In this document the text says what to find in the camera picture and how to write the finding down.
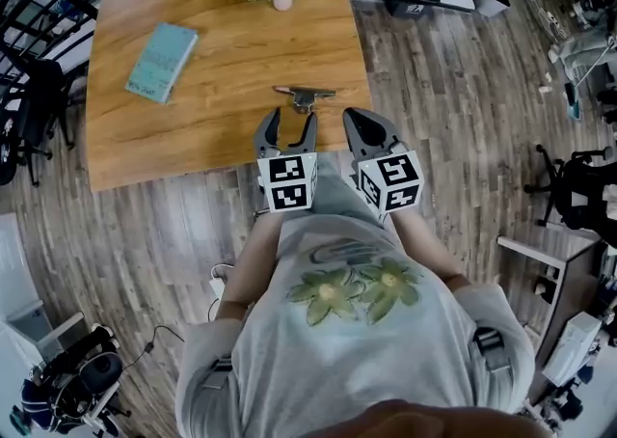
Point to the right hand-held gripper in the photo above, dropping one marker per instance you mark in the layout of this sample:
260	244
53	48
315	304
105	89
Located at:
391	180

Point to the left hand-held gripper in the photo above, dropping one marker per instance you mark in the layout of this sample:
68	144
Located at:
287	183

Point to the grey metal object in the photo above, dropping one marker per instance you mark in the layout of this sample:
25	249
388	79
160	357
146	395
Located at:
303	94

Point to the person's right forearm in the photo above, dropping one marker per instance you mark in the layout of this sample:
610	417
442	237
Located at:
426	245

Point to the person's left forearm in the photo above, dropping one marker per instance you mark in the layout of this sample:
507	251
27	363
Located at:
250	257

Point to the teal book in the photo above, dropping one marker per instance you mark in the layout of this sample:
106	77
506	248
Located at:
161	62

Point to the white power adapter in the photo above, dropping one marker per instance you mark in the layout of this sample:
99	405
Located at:
218	284

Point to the white floral t-shirt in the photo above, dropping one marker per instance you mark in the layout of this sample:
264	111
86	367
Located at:
356	330

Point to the floor mop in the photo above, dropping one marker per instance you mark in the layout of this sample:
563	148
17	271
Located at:
578	89

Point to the black office chair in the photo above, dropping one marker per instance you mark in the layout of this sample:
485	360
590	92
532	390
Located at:
576	190
29	108

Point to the white desk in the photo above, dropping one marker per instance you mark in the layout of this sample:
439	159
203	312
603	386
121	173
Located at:
554	277

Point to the white box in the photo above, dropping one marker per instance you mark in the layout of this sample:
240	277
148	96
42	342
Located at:
573	342

